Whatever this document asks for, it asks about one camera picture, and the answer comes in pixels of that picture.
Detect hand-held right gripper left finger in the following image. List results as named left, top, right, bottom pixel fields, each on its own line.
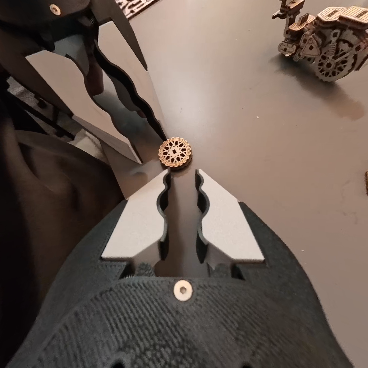
left=101, top=169, right=173, bottom=268

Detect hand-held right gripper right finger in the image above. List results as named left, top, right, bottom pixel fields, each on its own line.
left=195, top=168, right=265, bottom=268

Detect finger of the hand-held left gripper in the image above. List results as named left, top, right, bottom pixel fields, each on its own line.
left=94, top=20, right=168, bottom=142
left=25, top=43, right=143, bottom=164

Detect small wooden gear wheel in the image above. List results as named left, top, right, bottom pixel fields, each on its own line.
left=159, top=137, right=192, bottom=167

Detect grey desk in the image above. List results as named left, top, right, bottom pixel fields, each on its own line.
left=95, top=0, right=368, bottom=368

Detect dark wooden cutout sheet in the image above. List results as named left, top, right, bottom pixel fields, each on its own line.
left=116, top=0, right=161, bottom=20

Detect person's brown clothing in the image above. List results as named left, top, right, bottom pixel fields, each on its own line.
left=0, top=126, right=128, bottom=367

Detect wooden motorcycle model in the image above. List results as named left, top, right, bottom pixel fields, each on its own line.
left=272, top=0, right=368, bottom=82

